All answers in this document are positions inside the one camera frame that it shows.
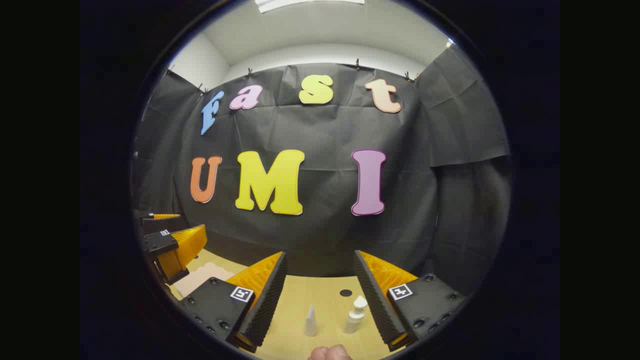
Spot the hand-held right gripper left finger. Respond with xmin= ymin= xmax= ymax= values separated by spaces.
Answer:
xmin=180 ymin=251 xmax=289 ymax=354

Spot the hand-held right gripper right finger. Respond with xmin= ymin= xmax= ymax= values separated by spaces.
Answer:
xmin=354 ymin=250 xmax=467 ymax=352

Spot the white pump bottle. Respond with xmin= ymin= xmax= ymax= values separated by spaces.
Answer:
xmin=343 ymin=295 xmax=369 ymax=335

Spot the white cosmetic tube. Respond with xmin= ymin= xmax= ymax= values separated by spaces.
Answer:
xmin=304 ymin=303 xmax=319 ymax=337

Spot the pink suitcase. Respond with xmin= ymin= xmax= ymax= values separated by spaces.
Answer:
xmin=174 ymin=262 xmax=237 ymax=299

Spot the black backdrop cloth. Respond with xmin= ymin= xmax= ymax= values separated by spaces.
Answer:
xmin=132 ymin=47 xmax=512 ymax=296

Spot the ceiling light panel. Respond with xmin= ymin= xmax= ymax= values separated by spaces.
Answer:
xmin=255 ymin=0 xmax=366 ymax=14

